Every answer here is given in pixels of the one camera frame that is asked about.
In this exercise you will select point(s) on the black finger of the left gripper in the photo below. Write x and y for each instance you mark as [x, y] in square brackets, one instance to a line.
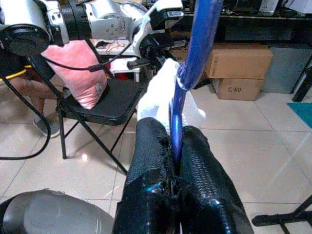
[143, 64]

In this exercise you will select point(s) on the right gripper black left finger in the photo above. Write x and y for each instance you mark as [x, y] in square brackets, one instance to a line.
[148, 156]

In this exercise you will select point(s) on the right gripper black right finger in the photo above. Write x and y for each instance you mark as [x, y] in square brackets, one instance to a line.
[204, 175]

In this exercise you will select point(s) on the large white garment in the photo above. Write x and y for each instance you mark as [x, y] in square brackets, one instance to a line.
[158, 97]

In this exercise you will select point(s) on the blue clothes hanger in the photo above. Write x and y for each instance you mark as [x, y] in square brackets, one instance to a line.
[202, 36]

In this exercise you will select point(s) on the white plastic stool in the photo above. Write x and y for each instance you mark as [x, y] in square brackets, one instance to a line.
[126, 70]

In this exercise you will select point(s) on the white cloth with pink print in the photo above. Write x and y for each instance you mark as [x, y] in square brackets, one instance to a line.
[109, 50]

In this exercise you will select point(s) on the black folding chair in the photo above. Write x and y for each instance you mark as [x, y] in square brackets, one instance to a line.
[109, 102]

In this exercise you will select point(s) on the pink plush pillow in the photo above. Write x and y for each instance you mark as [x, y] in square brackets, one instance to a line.
[75, 73]

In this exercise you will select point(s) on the black metal stand base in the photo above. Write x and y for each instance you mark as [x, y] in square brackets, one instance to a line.
[268, 219]

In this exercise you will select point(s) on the plain brown cardboard box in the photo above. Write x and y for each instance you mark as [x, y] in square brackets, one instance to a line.
[239, 61]

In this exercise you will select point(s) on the cardboard box with C/NO print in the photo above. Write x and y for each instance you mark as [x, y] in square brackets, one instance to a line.
[239, 90]

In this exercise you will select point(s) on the grey sneaker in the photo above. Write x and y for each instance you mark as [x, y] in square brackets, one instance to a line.
[54, 129]

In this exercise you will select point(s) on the black desk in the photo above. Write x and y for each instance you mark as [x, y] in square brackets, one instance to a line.
[256, 26]

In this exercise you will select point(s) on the person bare leg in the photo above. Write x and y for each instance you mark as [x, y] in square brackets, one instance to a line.
[36, 95]

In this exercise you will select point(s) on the teal floor mat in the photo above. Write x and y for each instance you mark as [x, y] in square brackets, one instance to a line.
[302, 113]

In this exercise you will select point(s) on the grey metal cabinet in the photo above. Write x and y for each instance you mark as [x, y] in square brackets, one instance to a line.
[282, 70]

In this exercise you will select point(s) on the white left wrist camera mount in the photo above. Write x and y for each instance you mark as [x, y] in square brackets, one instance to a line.
[143, 29]

